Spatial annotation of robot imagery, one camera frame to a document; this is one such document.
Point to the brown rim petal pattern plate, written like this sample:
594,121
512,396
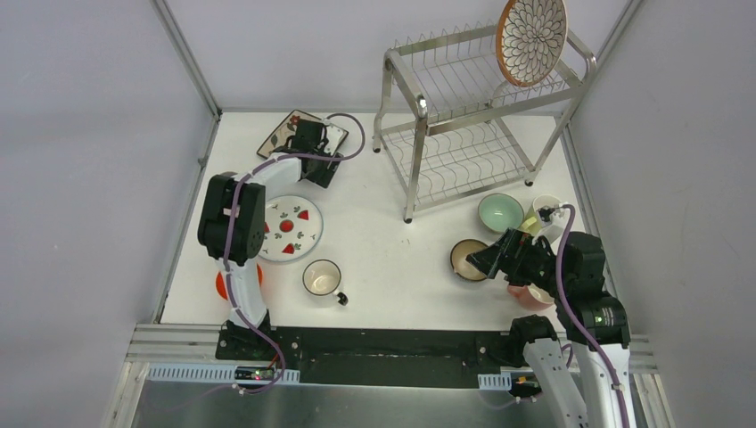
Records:
529,40

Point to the mint green bowl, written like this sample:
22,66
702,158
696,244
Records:
499,211

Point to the white ribbed mug black handle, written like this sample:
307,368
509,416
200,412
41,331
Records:
321,280

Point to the steel two-tier dish rack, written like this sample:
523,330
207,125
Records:
443,112

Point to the square floral plate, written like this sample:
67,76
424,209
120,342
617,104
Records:
283,133

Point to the pale yellow mug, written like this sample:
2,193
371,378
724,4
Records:
529,225

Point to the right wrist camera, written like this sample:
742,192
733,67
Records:
550,215

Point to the dark patterned cream bowl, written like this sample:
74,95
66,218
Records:
461,267

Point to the pink cup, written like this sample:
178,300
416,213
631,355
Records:
531,297

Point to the watermelon pattern round plate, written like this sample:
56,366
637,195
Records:
293,228

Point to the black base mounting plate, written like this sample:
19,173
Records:
376,357

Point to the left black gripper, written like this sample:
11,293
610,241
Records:
318,168

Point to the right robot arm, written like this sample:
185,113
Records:
595,323

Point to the white cable duct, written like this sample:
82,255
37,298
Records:
208,373
495,382

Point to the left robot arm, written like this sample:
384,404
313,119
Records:
249,216

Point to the orange plastic bowl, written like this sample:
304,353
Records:
221,286

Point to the right white cable duct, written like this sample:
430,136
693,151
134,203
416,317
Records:
495,382

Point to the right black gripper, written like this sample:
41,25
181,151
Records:
521,244

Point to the left white cable duct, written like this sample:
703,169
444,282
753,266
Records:
208,373

